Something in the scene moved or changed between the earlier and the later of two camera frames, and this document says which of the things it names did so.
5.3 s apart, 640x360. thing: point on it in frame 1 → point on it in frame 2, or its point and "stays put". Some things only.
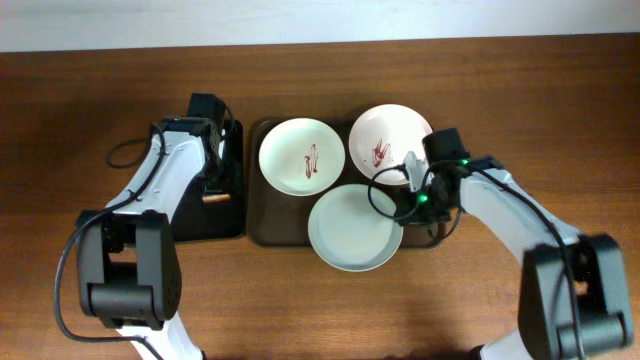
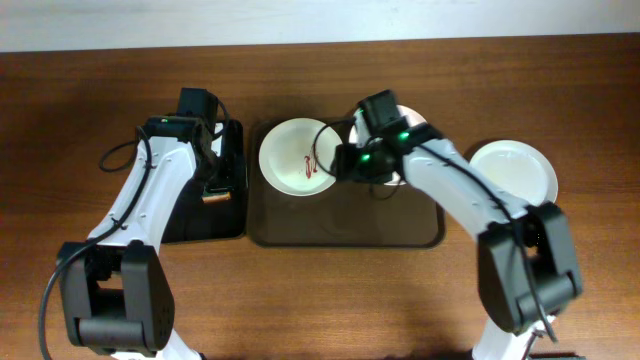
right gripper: x=420 y=215 → x=343 y=163
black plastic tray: x=198 y=220 stays put
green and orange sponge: x=218 y=198 stays put
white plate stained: x=302 y=156 stays put
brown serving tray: x=281 y=220 stays put
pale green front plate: x=353 y=228 → x=519 y=169
